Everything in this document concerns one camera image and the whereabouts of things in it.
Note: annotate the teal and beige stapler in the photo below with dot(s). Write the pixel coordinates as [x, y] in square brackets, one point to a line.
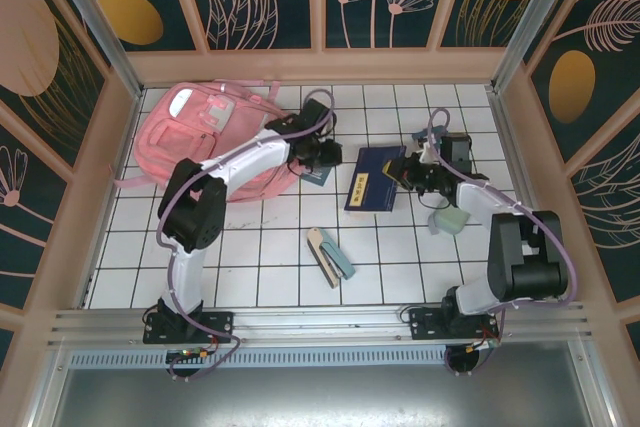
[332, 259]

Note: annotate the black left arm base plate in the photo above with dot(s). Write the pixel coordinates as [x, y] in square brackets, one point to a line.
[215, 327]

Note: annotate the mint green pouch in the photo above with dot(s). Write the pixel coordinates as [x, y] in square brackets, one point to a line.
[450, 222]

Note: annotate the small circuit board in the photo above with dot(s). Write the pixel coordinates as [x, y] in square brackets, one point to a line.
[187, 354]
[484, 345]

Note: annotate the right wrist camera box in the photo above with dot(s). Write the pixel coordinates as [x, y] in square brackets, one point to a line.
[426, 151]

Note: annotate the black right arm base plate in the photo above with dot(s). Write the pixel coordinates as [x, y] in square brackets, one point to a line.
[425, 324]

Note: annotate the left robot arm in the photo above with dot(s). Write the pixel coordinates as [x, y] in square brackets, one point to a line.
[192, 212]

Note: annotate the navy book with yellow label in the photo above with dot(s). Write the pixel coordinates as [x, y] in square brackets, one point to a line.
[370, 182]

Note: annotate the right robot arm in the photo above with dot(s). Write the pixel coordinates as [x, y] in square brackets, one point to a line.
[530, 257]

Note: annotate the pink backpack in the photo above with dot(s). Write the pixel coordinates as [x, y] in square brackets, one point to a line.
[190, 142]

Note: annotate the aluminium frame post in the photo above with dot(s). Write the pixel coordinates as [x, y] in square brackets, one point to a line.
[92, 12]
[542, 7]

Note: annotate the teal notebook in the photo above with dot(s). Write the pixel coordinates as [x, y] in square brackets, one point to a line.
[317, 178]

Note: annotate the grey metal sheet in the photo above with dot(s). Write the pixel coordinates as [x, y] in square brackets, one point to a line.
[320, 397]

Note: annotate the aluminium mounting rail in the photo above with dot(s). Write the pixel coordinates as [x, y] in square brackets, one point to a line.
[320, 319]

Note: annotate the aluminium side rail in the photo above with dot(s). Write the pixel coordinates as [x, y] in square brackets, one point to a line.
[512, 147]
[86, 292]

